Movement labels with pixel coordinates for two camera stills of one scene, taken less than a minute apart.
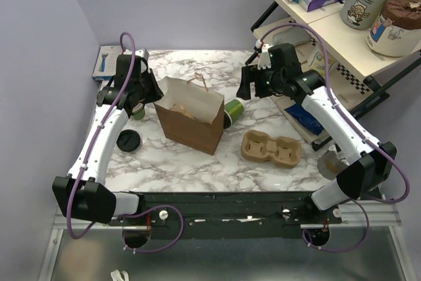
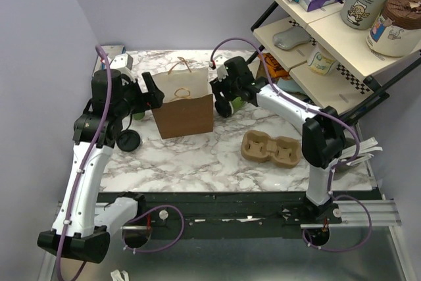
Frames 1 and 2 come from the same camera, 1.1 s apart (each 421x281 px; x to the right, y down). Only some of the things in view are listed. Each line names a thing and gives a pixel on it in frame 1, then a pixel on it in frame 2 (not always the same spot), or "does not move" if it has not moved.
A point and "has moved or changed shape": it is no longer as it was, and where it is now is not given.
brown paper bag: x=190 y=115 has moved or changed shape
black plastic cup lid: x=128 y=140 does not move
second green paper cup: x=138 y=112 does not move
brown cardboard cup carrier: x=283 y=151 does not move
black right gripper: x=250 y=74 to x=217 y=86
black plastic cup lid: x=227 y=122 to x=223 y=108
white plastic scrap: x=117 y=276 does not move
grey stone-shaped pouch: x=295 y=35 does not move
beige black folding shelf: x=326 y=45 does not move
